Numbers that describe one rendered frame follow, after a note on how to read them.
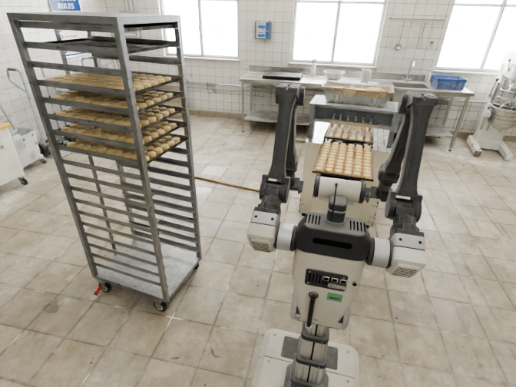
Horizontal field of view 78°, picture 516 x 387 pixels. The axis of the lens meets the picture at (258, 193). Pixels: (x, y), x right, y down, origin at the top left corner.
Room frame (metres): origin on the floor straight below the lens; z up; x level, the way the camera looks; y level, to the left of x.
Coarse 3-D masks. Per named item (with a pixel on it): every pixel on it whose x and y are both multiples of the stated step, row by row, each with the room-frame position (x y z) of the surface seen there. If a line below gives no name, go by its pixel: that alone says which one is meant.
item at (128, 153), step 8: (168, 136) 1.91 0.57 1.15; (72, 144) 1.74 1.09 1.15; (80, 144) 1.74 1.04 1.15; (88, 144) 1.74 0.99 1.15; (96, 144) 1.76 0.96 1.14; (104, 144) 1.75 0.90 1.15; (152, 144) 1.77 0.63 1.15; (160, 144) 1.77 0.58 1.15; (168, 144) 1.80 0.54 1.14; (104, 152) 1.67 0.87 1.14; (112, 152) 1.65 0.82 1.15; (120, 152) 1.64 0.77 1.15; (128, 152) 1.64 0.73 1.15; (144, 152) 1.65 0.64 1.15; (152, 152) 1.65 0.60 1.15; (160, 152) 1.69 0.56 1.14
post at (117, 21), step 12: (120, 24) 1.50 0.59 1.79; (120, 36) 1.49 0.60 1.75; (120, 48) 1.49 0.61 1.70; (120, 60) 1.49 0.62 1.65; (132, 84) 1.51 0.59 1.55; (132, 96) 1.50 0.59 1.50; (132, 108) 1.49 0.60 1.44; (132, 120) 1.49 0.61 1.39; (132, 132) 1.50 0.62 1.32; (144, 156) 1.51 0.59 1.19; (144, 168) 1.50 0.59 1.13; (144, 180) 1.49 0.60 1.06; (144, 192) 1.49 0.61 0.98; (156, 228) 1.50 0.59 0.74; (156, 240) 1.49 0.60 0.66; (156, 252) 1.49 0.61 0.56; (168, 300) 1.50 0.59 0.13
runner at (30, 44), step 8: (40, 48) 1.69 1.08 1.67; (48, 48) 1.67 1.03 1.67; (56, 48) 1.66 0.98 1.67; (64, 48) 1.64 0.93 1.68; (72, 48) 1.62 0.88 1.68; (80, 48) 1.61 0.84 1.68; (88, 48) 1.59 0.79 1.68; (96, 48) 1.57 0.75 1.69; (104, 48) 1.56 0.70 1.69; (112, 48) 1.54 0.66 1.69
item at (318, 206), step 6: (324, 174) 2.05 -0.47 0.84; (318, 198) 1.96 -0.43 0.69; (312, 204) 1.98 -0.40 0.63; (318, 204) 1.96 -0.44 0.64; (324, 204) 1.95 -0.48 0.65; (354, 204) 1.89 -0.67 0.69; (360, 204) 1.88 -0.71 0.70; (312, 210) 1.97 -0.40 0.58; (318, 210) 1.96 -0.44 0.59; (324, 210) 1.95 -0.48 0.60; (348, 210) 1.90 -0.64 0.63; (354, 210) 1.89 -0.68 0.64; (348, 216) 1.90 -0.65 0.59; (354, 216) 1.88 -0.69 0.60
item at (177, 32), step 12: (180, 24) 1.94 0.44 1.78; (180, 36) 1.92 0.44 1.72; (180, 48) 1.91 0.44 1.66; (180, 72) 1.92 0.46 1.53; (180, 84) 1.92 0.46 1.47; (192, 156) 1.93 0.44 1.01; (192, 168) 1.92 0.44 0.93; (192, 180) 1.91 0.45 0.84; (192, 192) 1.92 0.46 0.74; (192, 204) 1.92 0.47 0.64
